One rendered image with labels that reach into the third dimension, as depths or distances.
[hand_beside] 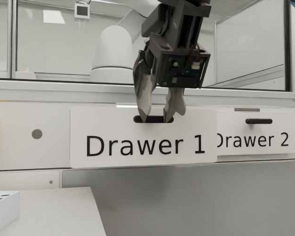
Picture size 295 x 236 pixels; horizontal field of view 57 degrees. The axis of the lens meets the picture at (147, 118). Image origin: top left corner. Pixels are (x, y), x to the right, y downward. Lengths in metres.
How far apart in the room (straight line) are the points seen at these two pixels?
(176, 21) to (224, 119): 0.41
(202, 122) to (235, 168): 0.25
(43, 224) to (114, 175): 0.28
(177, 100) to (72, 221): 0.24
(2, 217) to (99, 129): 0.21
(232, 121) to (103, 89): 0.34
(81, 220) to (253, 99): 0.56
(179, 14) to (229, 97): 0.44
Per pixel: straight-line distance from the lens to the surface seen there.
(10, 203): 0.43
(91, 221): 0.41
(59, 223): 0.42
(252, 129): 0.77
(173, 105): 0.47
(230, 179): 0.77
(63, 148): 0.64
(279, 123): 0.83
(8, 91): 0.66
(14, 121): 0.65
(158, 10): 0.41
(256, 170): 0.81
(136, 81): 0.44
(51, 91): 0.65
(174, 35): 0.36
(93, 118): 0.50
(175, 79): 0.38
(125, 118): 0.51
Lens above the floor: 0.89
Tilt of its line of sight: 2 degrees up
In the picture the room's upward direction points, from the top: straight up
